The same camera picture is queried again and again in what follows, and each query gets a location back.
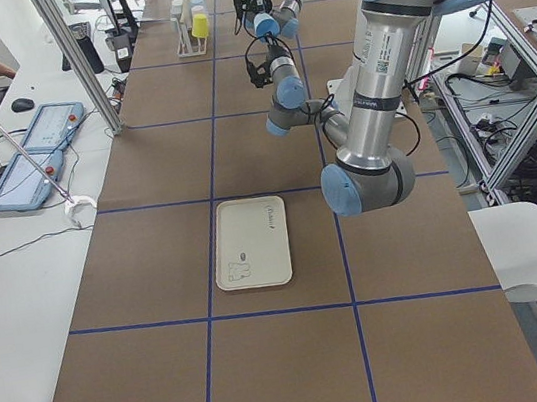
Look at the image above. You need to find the far blue teach pendant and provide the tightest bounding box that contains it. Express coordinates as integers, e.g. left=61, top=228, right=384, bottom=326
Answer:
left=21, top=101, right=85, bottom=154

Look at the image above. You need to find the light blue plastic cup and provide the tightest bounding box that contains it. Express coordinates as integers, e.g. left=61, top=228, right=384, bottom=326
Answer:
left=189, top=0, right=206, bottom=11

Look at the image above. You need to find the cream plastic cup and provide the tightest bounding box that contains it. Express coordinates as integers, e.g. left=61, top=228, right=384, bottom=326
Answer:
left=170, top=16, right=181, bottom=30

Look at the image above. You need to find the black computer mouse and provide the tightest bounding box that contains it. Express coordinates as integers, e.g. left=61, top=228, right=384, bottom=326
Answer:
left=11, top=97, right=35, bottom=113

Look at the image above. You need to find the blue teach pendant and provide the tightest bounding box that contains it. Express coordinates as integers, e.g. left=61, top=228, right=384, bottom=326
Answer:
left=21, top=101, right=85, bottom=154
left=0, top=150, right=64, bottom=212

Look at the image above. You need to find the yellow plastic cup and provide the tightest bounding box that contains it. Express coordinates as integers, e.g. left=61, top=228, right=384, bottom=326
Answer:
left=191, top=13, right=210, bottom=40

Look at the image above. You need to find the white chair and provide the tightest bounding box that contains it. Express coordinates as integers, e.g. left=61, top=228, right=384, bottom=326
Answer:
left=469, top=202, right=537, bottom=303

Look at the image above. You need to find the white wire cup rack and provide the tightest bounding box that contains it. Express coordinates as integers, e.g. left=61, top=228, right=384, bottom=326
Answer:
left=175, top=0, right=209, bottom=58

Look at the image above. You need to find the cream plastic tray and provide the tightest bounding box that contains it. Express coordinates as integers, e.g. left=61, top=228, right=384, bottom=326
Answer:
left=215, top=195, right=293, bottom=291

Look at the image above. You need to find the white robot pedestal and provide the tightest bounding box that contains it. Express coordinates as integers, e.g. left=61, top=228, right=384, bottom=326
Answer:
left=317, top=10, right=441, bottom=129

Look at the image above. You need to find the near blue teach pendant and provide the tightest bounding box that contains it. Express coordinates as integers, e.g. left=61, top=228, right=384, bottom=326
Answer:
left=0, top=150, right=64, bottom=212

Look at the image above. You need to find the aluminium frame post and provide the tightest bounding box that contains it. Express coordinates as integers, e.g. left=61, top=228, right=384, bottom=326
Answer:
left=30, top=0, right=123, bottom=135

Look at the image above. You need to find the long metal grabber stick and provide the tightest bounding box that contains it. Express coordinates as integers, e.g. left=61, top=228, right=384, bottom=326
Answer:
left=0, top=125, right=97, bottom=229

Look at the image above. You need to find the black thermos bottle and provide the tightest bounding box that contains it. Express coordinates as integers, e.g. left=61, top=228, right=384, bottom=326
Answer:
left=70, top=22, right=104, bottom=74

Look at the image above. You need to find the pink plastic cup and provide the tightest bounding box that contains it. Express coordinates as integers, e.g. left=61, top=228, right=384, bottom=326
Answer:
left=190, top=5, right=207, bottom=16

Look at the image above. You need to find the grey plastic cup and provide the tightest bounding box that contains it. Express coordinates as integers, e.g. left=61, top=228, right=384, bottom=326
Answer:
left=170, top=0, right=184, bottom=17

